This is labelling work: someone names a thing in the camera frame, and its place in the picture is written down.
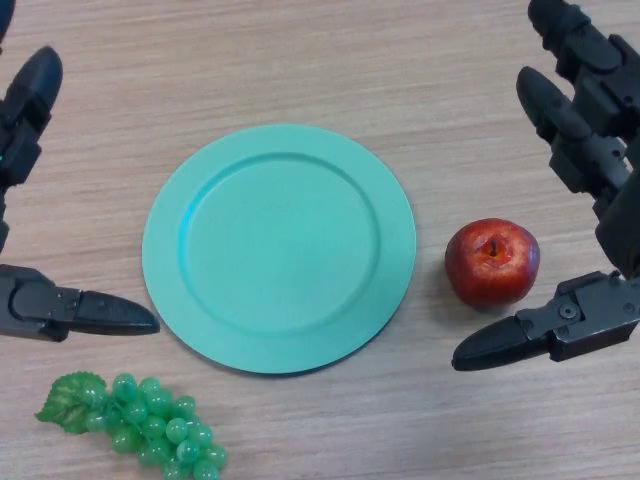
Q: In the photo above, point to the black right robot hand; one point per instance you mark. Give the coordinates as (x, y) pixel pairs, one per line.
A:
(595, 120)

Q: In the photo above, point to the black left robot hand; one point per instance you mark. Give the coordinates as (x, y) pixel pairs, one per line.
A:
(30, 305)

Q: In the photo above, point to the green grape bunch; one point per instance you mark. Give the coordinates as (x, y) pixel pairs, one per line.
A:
(150, 425)

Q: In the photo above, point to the teal round plate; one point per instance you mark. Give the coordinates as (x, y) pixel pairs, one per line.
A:
(280, 250)

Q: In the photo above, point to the red apple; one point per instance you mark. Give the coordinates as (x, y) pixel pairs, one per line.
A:
(492, 272)

